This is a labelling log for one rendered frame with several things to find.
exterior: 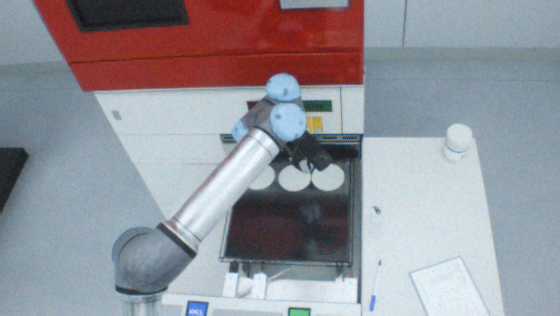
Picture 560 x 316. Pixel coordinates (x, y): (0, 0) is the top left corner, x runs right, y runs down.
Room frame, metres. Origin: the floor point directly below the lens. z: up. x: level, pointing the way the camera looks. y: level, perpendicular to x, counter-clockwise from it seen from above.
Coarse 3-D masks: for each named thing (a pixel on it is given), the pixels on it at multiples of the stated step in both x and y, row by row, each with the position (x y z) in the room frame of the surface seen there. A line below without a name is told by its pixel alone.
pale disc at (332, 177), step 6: (330, 168) 0.88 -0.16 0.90; (336, 168) 0.88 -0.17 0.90; (312, 174) 0.87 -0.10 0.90; (318, 174) 0.87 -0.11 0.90; (324, 174) 0.86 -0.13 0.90; (330, 174) 0.86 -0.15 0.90; (336, 174) 0.86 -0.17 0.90; (342, 174) 0.85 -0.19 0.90; (312, 180) 0.85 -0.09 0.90; (318, 180) 0.85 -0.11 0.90; (324, 180) 0.84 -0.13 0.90; (330, 180) 0.84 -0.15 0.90; (336, 180) 0.83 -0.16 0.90; (342, 180) 0.83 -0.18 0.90; (318, 186) 0.82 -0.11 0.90; (324, 186) 0.82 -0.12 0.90; (330, 186) 0.82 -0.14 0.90; (336, 186) 0.81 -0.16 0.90
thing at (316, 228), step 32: (288, 160) 0.94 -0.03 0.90; (256, 192) 0.85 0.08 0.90; (288, 192) 0.83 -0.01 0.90; (320, 192) 0.80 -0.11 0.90; (256, 224) 0.74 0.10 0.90; (288, 224) 0.72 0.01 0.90; (320, 224) 0.69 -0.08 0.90; (256, 256) 0.63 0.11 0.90; (288, 256) 0.61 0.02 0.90; (320, 256) 0.59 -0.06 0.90
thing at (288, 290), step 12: (240, 288) 0.56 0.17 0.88; (276, 288) 0.54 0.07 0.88; (288, 288) 0.53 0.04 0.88; (300, 288) 0.52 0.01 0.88; (312, 288) 0.52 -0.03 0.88; (324, 288) 0.51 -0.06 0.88; (336, 288) 0.50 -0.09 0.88; (288, 300) 0.49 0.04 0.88; (300, 300) 0.49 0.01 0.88; (312, 300) 0.48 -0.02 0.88; (324, 300) 0.47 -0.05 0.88; (336, 300) 0.47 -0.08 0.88
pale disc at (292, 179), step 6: (288, 168) 0.91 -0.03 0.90; (294, 168) 0.91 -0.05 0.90; (282, 174) 0.90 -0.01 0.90; (288, 174) 0.89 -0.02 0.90; (294, 174) 0.89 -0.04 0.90; (300, 174) 0.88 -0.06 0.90; (306, 174) 0.88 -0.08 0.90; (282, 180) 0.87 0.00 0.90; (288, 180) 0.87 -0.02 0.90; (294, 180) 0.86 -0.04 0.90; (300, 180) 0.86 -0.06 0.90; (306, 180) 0.85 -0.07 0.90; (282, 186) 0.85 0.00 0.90; (288, 186) 0.85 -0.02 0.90; (294, 186) 0.84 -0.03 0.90; (300, 186) 0.84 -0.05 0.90
